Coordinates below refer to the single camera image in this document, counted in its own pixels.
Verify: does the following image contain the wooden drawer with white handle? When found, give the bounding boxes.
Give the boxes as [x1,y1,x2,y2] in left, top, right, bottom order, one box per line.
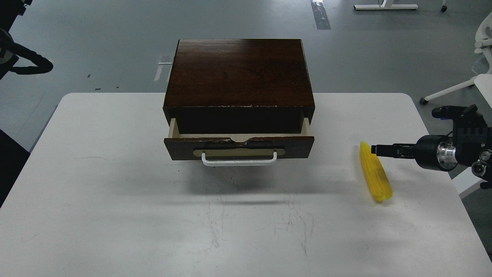
[164,118,315,167]

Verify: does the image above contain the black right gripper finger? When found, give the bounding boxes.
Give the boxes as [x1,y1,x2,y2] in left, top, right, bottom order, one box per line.
[371,144,415,159]

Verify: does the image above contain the white chair base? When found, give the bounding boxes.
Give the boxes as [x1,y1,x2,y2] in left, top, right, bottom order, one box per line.
[419,12,492,105]

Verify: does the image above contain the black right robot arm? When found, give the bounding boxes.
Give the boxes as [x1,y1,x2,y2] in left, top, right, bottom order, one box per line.
[371,105,492,189]

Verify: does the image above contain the white table leg base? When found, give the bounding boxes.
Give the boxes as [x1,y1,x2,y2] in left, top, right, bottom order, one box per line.
[353,0,419,11]

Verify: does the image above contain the dark wooden drawer box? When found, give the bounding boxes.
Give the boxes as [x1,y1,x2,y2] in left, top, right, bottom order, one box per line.
[162,38,315,134]

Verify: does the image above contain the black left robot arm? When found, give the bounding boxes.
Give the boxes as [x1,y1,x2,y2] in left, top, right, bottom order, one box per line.
[0,0,54,79]

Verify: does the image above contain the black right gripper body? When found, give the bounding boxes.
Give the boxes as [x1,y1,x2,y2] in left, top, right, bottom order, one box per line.
[414,135,457,172]

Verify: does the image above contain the white side table edge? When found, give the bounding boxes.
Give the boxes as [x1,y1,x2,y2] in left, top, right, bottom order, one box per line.
[452,168,485,199]

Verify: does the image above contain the yellow corn cob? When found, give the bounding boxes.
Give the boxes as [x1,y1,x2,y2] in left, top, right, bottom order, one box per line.
[359,140,392,203]

